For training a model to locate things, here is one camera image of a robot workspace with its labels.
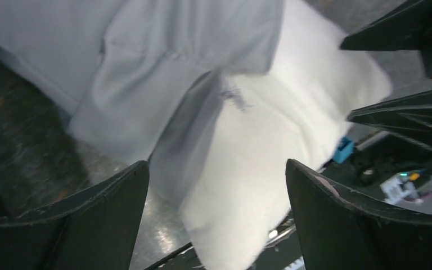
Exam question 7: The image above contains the white pillow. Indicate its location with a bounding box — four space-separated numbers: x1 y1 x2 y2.
178 1 392 269

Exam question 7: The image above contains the blue small box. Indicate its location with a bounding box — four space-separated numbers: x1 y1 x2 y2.
332 137 355 164

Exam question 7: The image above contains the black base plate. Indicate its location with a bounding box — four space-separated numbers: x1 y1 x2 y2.
145 134 432 270

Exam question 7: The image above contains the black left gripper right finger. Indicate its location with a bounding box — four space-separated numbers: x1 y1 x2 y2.
285 159 432 269

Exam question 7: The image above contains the grey pillowcase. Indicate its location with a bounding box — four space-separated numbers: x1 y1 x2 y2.
0 0 286 209

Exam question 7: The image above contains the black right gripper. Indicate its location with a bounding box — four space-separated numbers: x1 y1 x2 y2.
340 1 432 151

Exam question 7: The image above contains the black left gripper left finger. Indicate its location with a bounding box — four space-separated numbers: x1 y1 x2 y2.
0 161 149 269

